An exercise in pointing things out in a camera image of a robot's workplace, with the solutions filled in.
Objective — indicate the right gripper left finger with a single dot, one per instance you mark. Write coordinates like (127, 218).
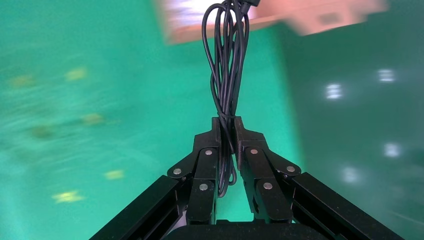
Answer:
(205, 165)

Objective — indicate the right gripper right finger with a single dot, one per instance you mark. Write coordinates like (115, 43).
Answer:
(258, 165)

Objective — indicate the orange cardboard box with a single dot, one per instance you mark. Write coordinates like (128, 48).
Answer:
(331, 16)

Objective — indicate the green table cloth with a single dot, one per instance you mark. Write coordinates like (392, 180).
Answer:
(99, 99)

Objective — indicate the white printed paper sheet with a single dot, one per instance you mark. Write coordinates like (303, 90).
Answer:
(185, 13)

